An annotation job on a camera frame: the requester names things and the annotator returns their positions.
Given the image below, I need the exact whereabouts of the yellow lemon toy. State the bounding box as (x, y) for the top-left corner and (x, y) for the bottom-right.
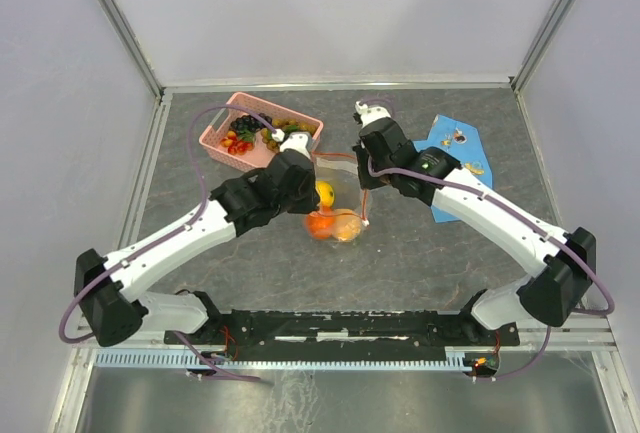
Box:
(315, 181), (335, 208)

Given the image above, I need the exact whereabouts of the orange persimmon toy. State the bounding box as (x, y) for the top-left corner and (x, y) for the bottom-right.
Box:
(304, 212), (335, 240)

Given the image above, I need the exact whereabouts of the clear zip top bag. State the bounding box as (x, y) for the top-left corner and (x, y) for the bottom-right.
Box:
(312, 152), (372, 243)

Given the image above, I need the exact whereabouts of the small red fruits toy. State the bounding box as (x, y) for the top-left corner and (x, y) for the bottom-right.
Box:
(219, 130), (255, 156)

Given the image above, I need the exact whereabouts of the dark grape bunch toy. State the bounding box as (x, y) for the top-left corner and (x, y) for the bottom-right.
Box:
(229, 113), (272, 134)

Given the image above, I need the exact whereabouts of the yellow orange peach toy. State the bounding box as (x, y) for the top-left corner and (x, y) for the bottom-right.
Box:
(331, 209), (363, 242)

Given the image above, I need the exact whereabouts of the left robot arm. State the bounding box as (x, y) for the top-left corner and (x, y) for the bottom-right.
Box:
(72, 149), (319, 347)

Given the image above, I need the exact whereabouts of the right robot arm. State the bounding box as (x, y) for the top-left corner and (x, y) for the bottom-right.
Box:
(354, 112), (596, 344)

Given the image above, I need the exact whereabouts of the pink plastic basket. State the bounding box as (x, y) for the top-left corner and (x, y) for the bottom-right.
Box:
(199, 92), (324, 172)

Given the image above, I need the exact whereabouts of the green longan bunch toy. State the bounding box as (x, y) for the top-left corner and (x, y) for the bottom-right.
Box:
(260, 116), (317, 153)

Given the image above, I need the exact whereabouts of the blue cartoon cloth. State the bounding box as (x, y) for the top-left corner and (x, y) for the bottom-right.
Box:
(412, 113), (495, 225)

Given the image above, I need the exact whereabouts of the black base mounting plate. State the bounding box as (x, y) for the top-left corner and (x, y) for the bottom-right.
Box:
(186, 310), (520, 361)

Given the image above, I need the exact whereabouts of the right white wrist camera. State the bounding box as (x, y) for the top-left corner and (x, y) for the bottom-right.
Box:
(353, 98), (394, 127)

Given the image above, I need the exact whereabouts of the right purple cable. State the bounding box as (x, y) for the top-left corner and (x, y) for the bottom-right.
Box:
(359, 96), (616, 382)

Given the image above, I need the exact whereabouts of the light blue cable duct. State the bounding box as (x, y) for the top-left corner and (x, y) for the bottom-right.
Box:
(94, 348), (472, 373)

